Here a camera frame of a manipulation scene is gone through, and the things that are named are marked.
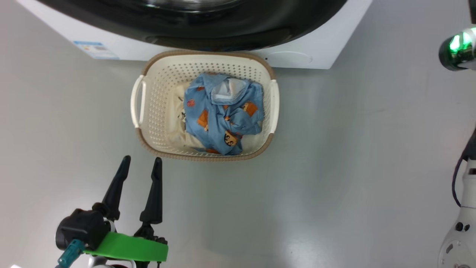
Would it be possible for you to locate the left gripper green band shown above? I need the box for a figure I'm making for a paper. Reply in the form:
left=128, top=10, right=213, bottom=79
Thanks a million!
left=84, top=156, right=168, bottom=268

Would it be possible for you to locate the teal left camera connector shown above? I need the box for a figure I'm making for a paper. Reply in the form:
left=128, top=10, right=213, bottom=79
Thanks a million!
left=58, top=239, right=85, bottom=268

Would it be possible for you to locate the black glass washing machine door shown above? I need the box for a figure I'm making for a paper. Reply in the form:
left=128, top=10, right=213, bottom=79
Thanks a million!
left=35, top=0, right=348, bottom=52

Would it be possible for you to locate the white washing machine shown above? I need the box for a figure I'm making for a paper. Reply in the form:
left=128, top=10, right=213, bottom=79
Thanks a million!
left=17, top=0, right=373, bottom=70

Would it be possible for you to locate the blue white energy label sticker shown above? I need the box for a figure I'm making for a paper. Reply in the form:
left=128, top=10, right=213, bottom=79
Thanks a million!
left=73, top=40, right=120, bottom=60

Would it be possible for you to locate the thin black cable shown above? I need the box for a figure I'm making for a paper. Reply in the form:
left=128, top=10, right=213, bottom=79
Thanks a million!
left=451, top=156, right=465, bottom=208

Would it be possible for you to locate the cream white garment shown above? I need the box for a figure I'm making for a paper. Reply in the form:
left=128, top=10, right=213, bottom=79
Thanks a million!
left=165, top=83, right=209, bottom=149

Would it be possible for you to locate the blue patterned shirt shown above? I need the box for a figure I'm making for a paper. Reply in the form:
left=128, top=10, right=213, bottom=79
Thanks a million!
left=183, top=73, right=265, bottom=156

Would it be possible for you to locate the cream perforated laundry basket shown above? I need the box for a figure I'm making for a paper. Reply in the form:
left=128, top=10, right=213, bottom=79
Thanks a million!
left=130, top=50, right=280, bottom=162

